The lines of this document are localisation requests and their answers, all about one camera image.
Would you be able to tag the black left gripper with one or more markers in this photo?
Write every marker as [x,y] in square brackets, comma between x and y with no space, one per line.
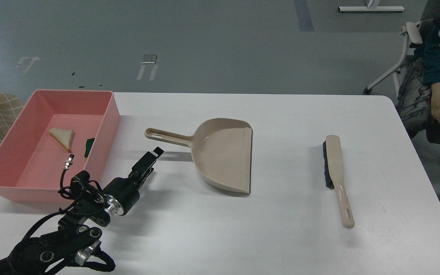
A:
[126,191]

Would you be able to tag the beige plastic dustpan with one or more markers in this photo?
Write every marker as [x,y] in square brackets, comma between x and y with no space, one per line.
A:
[221,149]

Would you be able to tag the white bread slice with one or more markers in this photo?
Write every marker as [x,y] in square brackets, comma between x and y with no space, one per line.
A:
[63,137]

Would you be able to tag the beige brush with black bristles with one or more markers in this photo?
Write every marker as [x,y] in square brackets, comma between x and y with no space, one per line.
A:
[334,173]

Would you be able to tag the yellow sponge piece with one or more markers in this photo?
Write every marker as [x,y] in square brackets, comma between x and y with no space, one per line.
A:
[88,147]

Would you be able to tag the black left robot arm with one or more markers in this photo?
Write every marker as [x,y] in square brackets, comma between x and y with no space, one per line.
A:
[70,237]

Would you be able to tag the pink plastic bin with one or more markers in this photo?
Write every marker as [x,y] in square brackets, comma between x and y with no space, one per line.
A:
[31,160]

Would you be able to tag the white bar on floor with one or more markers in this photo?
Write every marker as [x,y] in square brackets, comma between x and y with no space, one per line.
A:
[371,6]

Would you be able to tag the white office chair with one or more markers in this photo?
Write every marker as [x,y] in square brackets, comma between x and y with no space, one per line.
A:
[414,34]

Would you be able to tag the person in teal sweater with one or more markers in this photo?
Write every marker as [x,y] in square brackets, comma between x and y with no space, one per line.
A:
[419,95]

